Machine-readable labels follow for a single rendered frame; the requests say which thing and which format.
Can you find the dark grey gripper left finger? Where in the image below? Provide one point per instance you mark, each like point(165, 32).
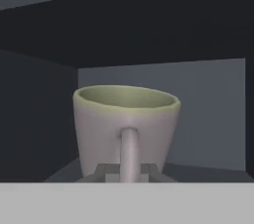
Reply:
point(104, 172)

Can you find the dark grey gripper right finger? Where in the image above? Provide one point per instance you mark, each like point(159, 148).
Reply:
point(150, 172)

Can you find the pale mug with green rim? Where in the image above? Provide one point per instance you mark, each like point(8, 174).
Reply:
point(99, 129)

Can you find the dark grey cabinet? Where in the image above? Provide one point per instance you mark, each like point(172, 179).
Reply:
point(132, 26)

